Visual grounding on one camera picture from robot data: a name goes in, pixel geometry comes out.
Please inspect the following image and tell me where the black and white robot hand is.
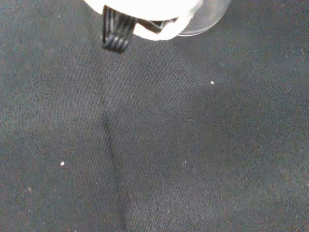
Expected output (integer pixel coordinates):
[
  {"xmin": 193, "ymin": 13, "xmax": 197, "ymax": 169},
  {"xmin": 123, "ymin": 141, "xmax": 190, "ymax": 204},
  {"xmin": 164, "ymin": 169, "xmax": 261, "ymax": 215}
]
[{"xmin": 83, "ymin": 0, "xmax": 201, "ymax": 52}]

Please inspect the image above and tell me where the black bench cloth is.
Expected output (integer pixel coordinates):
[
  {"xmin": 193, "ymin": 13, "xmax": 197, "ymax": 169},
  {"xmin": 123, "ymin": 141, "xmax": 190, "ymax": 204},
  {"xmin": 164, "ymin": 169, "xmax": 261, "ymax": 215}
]
[{"xmin": 0, "ymin": 0, "xmax": 309, "ymax": 232}]

